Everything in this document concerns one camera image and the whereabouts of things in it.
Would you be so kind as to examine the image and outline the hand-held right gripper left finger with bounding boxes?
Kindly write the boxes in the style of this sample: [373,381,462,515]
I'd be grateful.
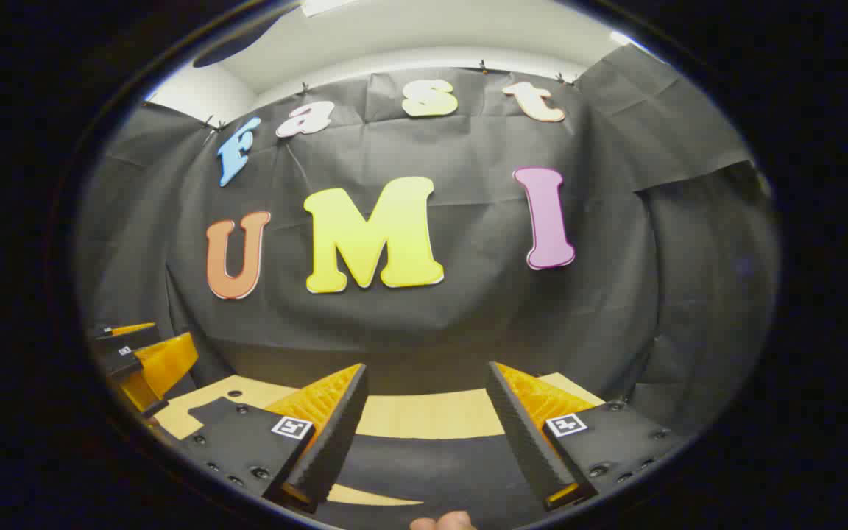
[180,363,370,514]

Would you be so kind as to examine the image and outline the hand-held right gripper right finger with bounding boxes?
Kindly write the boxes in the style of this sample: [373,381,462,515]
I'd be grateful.
[487,361,690,512]

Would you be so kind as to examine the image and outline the dark denim jeans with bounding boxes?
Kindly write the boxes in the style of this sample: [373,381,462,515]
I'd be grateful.
[306,433,551,528]

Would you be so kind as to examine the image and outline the black backdrop cloth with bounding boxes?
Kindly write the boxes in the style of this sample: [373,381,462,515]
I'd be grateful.
[74,44,782,442]

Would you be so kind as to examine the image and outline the ceiling light panel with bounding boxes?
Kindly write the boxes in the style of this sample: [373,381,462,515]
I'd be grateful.
[300,0,360,17]

